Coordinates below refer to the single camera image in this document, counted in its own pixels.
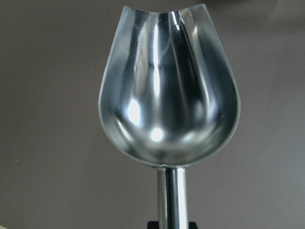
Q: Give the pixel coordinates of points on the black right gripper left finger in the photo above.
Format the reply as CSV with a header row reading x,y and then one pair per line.
x,y
152,225

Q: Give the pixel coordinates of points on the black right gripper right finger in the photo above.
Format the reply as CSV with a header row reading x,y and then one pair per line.
x,y
192,226

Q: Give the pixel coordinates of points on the steel ice scoop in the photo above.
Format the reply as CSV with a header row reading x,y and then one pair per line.
x,y
168,98

